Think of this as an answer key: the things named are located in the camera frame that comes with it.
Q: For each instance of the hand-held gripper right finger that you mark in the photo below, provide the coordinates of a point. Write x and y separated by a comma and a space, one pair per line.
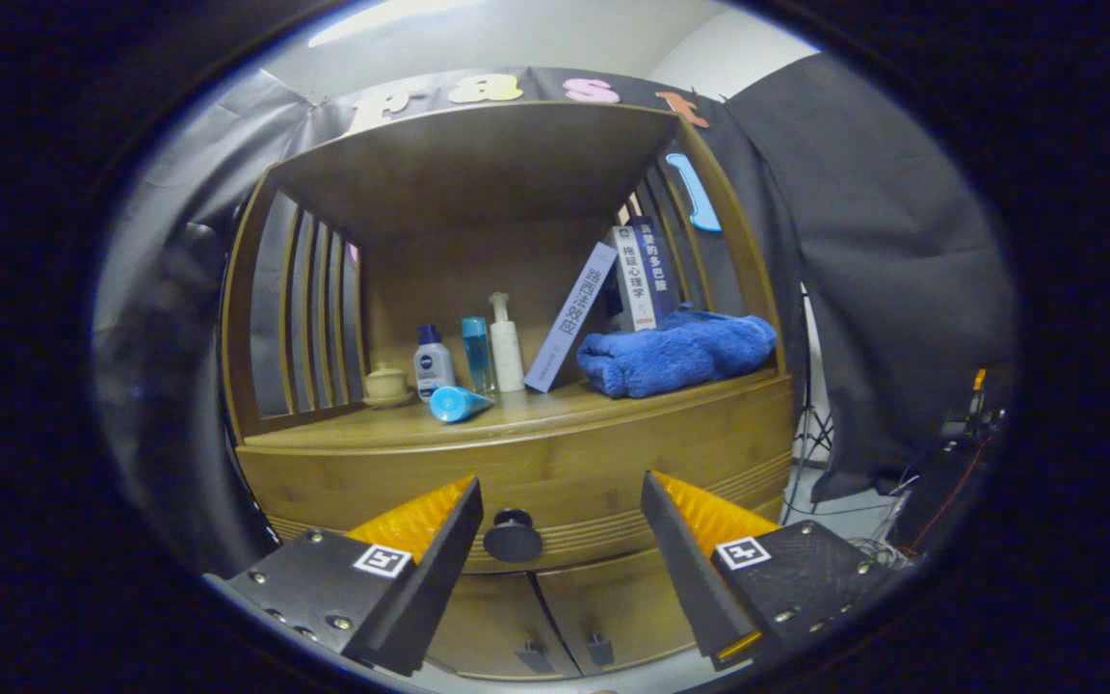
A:
685, 569

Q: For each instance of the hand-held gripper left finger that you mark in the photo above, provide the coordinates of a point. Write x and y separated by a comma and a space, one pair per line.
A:
432, 588

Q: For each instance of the black round drawer knob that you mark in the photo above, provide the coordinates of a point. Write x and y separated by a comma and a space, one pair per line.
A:
514, 540

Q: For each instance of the wooden drawer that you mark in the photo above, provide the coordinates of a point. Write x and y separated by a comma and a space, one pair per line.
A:
594, 463

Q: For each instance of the light blue tube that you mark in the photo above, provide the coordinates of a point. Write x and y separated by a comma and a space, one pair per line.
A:
454, 404

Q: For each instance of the wooden cabinet door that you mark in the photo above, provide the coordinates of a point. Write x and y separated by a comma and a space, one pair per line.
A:
488, 617
613, 602

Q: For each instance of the wooden countertop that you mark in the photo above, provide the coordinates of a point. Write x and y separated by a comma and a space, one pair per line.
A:
555, 410

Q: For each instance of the wooden cabinet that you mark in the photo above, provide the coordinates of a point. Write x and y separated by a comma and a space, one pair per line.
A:
478, 164

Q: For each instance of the black tripod stand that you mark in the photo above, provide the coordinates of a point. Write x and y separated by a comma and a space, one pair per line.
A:
810, 439

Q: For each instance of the beige lidded teacup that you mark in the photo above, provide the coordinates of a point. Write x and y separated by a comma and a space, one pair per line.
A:
386, 386

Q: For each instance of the blue folded towel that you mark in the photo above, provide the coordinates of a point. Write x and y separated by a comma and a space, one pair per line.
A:
671, 357

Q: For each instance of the white bottle with blue cap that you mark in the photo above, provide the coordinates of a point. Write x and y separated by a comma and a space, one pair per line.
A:
433, 371

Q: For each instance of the clear blue bottle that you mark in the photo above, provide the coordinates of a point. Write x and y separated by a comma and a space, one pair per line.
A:
477, 357

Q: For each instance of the white pump bottle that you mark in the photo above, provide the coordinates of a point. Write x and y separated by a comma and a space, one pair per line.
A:
507, 357

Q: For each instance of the pale purple book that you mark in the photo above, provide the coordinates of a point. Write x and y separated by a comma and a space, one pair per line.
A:
569, 318

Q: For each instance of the black equipment with orange tip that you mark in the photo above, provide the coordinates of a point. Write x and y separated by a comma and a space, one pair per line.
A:
950, 463

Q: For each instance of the dark blue book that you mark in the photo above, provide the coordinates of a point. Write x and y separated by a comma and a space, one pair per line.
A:
656, 265

